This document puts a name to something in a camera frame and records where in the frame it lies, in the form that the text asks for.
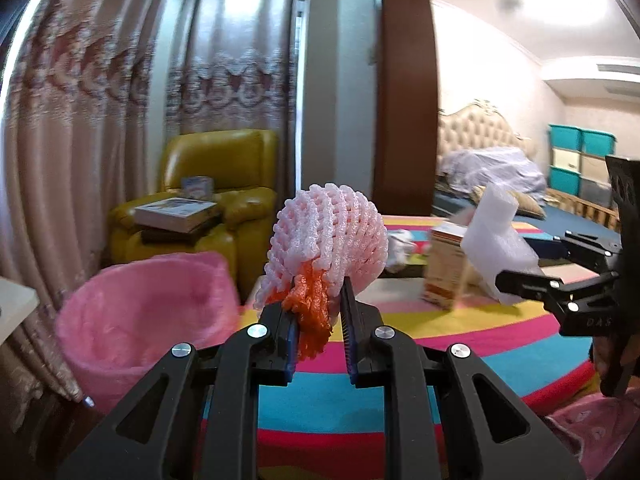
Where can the grey blanket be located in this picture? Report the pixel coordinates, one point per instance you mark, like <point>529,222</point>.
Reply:
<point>495,167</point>

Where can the pink printed cloth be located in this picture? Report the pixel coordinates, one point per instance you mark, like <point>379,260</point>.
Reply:
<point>595,435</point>

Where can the orange and white carton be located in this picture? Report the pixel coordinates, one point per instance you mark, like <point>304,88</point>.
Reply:
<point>442,265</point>

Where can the white storage box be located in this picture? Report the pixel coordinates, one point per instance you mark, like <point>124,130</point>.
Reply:
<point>566,160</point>

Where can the dark cover book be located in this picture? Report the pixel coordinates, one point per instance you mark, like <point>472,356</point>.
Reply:
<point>200,232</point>

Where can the pink lined waste bin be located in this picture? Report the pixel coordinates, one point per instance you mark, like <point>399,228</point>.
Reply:
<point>145,310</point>

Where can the beige pillow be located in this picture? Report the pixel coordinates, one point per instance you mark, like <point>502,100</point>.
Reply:
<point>530,204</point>

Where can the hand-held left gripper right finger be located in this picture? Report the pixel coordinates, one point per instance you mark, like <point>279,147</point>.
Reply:
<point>350,342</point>

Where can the bed with tufted headboard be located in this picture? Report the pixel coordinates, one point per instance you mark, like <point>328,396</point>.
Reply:
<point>475,125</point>

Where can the large pink patterned curtain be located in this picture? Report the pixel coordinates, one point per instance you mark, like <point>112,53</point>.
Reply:
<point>75,135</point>

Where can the white cover book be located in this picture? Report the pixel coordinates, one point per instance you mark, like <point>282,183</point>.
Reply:
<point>175,210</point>

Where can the teal storage box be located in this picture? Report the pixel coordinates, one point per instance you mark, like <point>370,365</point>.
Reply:
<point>565,137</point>
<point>565,180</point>
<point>599,144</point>

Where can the white foam sheet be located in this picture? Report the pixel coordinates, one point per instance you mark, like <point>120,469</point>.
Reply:
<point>492,240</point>

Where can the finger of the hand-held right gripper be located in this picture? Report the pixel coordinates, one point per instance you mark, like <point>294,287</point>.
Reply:
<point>590,247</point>
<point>550,287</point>

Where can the small printed box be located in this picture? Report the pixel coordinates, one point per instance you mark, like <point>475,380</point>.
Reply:
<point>197,187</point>

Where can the crumpled white wrapper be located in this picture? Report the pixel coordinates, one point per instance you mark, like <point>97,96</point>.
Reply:
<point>400,250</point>

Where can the yellow leather armchair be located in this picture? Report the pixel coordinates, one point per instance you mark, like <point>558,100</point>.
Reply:
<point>220,160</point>

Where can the brown wooden door frame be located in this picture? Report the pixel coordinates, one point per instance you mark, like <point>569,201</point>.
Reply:
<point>407,85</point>

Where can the pink foam fruit net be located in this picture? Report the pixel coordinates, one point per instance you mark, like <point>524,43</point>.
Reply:
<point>325,235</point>

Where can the orange foam fruit net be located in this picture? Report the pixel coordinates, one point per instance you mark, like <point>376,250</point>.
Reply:
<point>312,317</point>

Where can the narrow pink patterned curtain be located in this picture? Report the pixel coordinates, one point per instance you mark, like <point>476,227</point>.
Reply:
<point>235,60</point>

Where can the white side table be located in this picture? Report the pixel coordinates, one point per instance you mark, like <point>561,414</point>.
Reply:
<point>15,305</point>

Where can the ceiling air vent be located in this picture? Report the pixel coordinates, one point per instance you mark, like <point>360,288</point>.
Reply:
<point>620,77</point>

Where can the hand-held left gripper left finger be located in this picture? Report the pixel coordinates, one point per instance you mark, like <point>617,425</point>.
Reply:
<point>290,350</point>

